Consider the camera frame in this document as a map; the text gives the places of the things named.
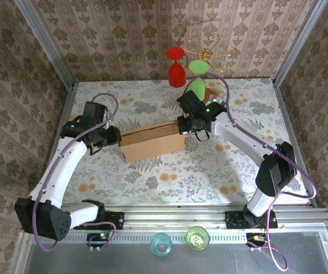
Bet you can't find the gold wire glass rack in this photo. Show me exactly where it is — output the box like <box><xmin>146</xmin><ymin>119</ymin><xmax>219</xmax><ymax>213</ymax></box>
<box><xmin>184</xmin><ymin>33</ymin><xmax>237</xmax><ymax>72</ymax></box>

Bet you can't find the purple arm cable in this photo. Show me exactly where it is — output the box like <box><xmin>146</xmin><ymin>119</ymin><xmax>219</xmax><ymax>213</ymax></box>
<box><xmin>33</xmin><ymin>92</ymin><xmax>119</xmax><ymax>253</ymax></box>
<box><xmin>183</xmin><ymin>73</ymin><xmax>317</xmax><ymax>272</ymax></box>

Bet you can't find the small black circuit board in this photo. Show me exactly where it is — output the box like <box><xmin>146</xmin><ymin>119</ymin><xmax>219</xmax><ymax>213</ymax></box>
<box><xmin>86</xmin><ymin>232</ymin><xmax>110</xmax><ymax>248</ymax></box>
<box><xmin>246</xmin><ymin>232</ymin><xmax>269</xmax><ymax>248</ymax></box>

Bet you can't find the green plastic goblet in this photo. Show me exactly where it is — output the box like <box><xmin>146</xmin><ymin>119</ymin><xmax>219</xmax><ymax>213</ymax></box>
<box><xmin>185</xmin><ymin>60</ymin><xmax>210</xmax><ymax>101</ymax></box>

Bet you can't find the aluminium mounting rail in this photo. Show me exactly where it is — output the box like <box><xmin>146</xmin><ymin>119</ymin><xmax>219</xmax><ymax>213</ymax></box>
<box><xmin>21</xmin><ymin>207</ymin><xmax>328</xmax><ymax>232</ymax></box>

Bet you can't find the red plastic goblet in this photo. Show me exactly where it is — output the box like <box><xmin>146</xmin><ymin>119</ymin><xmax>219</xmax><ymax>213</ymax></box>
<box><xmin>165</xmin><ymin>47</ymin><xmax>186</xmax><ymax>87</ymax></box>

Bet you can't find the slotted grey cable duct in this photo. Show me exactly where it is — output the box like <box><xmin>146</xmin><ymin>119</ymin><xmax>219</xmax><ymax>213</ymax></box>
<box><xmin>34</xmin><ymin>232</ymin><xmax>249</xmax><ymax>243</ymax></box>

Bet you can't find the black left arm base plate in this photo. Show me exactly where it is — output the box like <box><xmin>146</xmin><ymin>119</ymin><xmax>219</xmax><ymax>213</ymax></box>
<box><xmin>74</xmin><ymin>211</ymin><xmax>125</xmax><ymax>230</ymax></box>

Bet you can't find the brown cardboard box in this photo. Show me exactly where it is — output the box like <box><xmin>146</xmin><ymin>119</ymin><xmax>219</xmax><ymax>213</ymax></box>
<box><xmin>118</xmin><ymin>119</ymin><xmax>187</xmax><ymax>164</ymax></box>

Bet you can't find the aluminium frame post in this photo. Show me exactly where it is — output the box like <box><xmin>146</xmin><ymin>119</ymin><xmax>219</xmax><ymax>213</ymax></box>
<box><xmin>271</xmin><ymin>0</ymin><xmax>328</xmax><ymax>87</ymax></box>
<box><xmin>17</xmin><ymin>0</ymin><xmax>76</xmax><ymax>91</ymax></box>

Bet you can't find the blue transparent cup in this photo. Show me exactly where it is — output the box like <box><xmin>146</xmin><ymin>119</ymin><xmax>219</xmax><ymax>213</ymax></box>
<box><xmin>149</xmin><ymin>232</ymin><xmax>173</xmax><ymax>257</ymax></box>

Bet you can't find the aluminium side rail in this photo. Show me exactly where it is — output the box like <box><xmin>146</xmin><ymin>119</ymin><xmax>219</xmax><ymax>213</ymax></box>
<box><xmin>271</xmin><ymin>79</ymin><xmax>325</xmax><ymax>209</ymax></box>
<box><xmin>34</xmin><ymin>82</ymin><xmax>78</xmax><ymax>212</ymax></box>

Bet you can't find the green transparent cup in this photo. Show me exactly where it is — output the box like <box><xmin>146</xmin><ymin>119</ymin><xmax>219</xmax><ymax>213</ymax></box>
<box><xmin>185</xmin><ymin>226</ymin><xmax>210</xmax><ymax>252</ymax></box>

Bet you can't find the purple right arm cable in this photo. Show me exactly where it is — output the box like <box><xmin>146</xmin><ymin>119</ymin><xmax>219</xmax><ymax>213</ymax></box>
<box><xmin>183</xmin><ymin>73</ymin><xmax>317</xmax><ymax>272</ymax></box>

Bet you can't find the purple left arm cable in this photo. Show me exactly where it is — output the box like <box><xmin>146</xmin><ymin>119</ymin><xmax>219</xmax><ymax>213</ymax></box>
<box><xmin>33</xmin><ymin>92</ymin><xmax>119</xmax><ymax>253</ymax></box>

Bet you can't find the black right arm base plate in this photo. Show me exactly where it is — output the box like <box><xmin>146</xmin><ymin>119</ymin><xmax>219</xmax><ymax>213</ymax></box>
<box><xmin>225</xmin><ymin>211</ymin><xmax>278</xmax><ymax>230</ymax></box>

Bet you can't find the floral patterned table cover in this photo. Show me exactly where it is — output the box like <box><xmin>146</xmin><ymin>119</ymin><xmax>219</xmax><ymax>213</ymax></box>
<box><xmin>42</xmin><ymin>79</ymin><xmax>310</xmax><ymax>205</ymax></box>

